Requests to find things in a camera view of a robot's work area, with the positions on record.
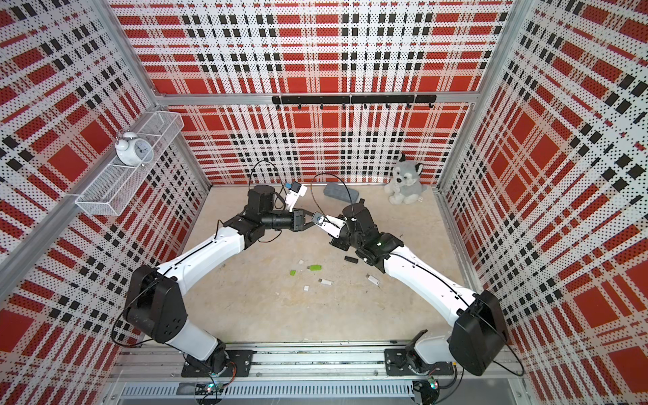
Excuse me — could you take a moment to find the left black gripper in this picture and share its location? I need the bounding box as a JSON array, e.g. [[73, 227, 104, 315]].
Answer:
[[263, 208, 318, 233]]

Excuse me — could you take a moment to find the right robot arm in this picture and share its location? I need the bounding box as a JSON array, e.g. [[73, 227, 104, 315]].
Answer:
[[315, 201, 509, 376]]

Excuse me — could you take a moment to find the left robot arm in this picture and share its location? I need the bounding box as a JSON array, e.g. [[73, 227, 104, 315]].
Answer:
[[121, 182, 311, 375]]

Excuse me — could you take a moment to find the white usb drive right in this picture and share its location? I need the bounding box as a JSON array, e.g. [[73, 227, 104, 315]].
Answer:
[[366, 274, 381, 286]]

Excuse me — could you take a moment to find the grey rectangular case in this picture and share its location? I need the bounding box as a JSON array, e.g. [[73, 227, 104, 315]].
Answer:
[[323, 183, 360, 204]]

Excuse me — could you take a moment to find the grey husky plush toy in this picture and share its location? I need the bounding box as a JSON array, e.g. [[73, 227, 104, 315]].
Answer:
[[384, 152, 427, 205]]

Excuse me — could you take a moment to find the white alarm clock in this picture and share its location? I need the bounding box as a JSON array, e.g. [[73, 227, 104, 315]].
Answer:
[[115, 132, 154, 167]]

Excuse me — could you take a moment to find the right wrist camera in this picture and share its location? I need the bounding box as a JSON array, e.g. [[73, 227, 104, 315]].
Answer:
[[312, 213, 346, 238]]

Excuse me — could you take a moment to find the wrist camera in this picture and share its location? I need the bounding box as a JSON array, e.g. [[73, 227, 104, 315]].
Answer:
[[285, 182, 307, 212], [312, 213, 346, 238]]

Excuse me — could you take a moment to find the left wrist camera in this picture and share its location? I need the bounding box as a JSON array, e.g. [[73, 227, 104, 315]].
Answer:
[[285, 182, 307, 212]]

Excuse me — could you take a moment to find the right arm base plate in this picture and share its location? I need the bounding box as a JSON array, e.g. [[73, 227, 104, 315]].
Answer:
[[384, 348, 455, 376]]

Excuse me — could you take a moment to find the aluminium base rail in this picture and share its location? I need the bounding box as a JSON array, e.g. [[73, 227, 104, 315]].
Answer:
[[103, 341, 530, 401]]

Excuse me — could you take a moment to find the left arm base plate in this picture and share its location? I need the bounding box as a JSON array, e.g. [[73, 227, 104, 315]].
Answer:
[[181, 350, 254, 378]]

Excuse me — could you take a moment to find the black hook rail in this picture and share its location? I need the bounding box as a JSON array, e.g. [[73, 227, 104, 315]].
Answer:
[[271, 94, 438, 108]]

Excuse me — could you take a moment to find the white wire mesh shelf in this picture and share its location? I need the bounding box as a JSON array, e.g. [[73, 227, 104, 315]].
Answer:
[[75, 111, 184, 216]]

